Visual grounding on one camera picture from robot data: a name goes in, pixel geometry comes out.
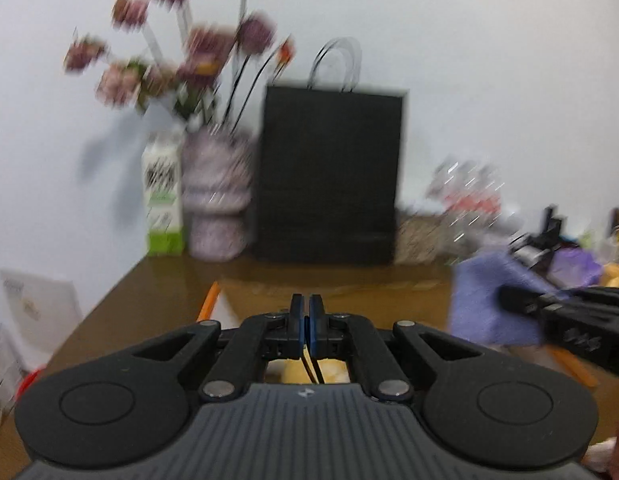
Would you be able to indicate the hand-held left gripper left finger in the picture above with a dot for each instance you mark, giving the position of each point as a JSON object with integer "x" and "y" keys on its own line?
{"x": 297, "y": 327}

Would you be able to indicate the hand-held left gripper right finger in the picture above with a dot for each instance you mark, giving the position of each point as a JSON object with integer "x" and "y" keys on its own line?
{"x": 317, "y": 327}

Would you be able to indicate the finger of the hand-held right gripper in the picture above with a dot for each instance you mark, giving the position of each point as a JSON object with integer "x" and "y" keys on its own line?
{"x": 519, "y": 300}
{"x": 537, "y": 252}

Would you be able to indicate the red and orange cardboard box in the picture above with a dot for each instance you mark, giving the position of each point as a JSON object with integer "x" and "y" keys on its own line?
{"x": 339, "y": 292}

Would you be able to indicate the purple striped cloth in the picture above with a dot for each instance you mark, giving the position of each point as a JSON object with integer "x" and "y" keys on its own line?
{"x": 477, "y": 300}

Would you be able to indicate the black rectangular bottle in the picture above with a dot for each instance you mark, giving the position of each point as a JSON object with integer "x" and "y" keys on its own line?
{"x": 553, "y": 220}

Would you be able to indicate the purple tissue pack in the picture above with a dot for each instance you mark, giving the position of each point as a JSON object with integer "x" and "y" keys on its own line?
{"x": 577, "y": 265}

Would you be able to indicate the white and orange plush toy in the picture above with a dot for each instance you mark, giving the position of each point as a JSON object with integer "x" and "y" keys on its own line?
{"x": 337, "y": 372}

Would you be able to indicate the red label water bottle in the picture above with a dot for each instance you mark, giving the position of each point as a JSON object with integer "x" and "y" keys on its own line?
{"x": 444, "y": 192}
{"x": 494, "y": 200}
{"x": 469, "y": 195}

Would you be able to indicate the wooden desk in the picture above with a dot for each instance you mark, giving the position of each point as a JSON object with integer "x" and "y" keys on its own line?
{"x": 154, "y": 290}

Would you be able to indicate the black paper bag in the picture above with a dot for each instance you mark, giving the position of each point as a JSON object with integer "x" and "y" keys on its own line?
{"x": 329, "y": 175}

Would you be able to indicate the purple marbled vase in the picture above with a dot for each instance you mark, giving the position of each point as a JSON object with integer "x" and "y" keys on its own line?
{"x": 217, "y": 195}

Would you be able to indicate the white and green milk carton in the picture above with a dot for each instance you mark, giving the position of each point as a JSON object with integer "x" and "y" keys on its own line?
{"x": 163, "y": 195}

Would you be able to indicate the white flat board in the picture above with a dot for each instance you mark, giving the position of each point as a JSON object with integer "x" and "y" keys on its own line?
{"x": 39, "y": 310}

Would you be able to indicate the dried rose bouquet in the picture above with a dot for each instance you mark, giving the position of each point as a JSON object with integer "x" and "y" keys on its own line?
{"x": 204, "y": 55}

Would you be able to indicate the stack of printed papers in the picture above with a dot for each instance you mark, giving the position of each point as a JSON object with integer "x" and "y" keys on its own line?
{"x": 2, "y": 365}

